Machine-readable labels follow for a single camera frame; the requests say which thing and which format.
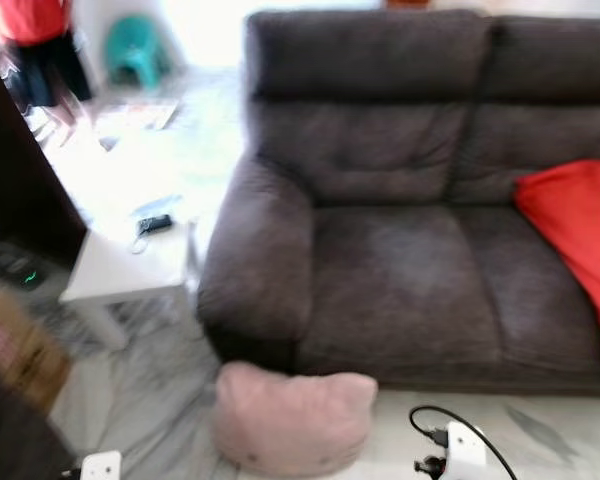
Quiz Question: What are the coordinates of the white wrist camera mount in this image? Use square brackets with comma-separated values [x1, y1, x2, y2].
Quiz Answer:
[442, 420, 489, 480]
[80, 450, 123, 480]

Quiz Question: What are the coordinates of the small black device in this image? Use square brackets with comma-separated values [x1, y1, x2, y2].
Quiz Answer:
[137, 213, 174, 236]

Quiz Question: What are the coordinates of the pink pillow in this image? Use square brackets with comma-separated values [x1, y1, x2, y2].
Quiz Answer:
[212, 362, 379, 477]

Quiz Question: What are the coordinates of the teal plastic stool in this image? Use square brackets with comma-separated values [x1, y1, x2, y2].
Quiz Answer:
[105, 15, 171, 89]

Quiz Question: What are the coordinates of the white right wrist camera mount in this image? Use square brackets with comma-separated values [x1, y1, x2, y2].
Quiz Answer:
[442, 420, 489, 480]

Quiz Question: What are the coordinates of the cardboard box with red tape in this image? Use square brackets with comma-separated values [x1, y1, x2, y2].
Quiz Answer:
[0, 290, 73, 411]

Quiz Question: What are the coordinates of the person with bare legs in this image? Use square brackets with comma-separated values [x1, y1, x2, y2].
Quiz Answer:
[0, 0, 93, 123]

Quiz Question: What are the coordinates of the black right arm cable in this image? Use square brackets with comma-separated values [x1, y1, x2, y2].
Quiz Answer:
[410, 405, 518, 480]

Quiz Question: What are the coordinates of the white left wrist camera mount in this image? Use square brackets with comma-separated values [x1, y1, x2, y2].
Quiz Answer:
[80, 450, 123, 480]

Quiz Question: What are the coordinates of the white side table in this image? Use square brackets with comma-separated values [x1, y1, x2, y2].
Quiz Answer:
[60, 215, 196, 351]

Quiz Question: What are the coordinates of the paper sheet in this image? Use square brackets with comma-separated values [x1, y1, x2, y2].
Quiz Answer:
[90, 100, 181, 136]

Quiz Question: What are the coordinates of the dark wooden pillar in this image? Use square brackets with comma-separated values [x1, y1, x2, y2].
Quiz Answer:
[0, 50, 89, 266]

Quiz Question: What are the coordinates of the red pillow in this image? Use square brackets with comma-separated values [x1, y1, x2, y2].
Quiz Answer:
[512, 158, 600, 363]

